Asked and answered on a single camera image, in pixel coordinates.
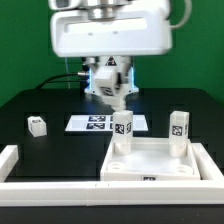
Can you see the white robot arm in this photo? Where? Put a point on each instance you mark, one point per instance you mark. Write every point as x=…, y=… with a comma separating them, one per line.
x=108, y=33

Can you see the white square tabletop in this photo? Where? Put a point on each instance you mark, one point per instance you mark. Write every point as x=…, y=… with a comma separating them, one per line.
x=149, y=160

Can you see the AprilTag marker sheet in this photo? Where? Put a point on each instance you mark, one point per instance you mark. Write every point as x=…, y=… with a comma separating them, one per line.
x=84, y=123

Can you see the white U-shaped obstacle fence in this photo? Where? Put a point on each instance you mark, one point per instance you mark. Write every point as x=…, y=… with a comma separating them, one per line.
x=208, y=190

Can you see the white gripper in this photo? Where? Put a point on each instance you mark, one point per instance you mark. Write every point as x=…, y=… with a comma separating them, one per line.
x=91, y=28

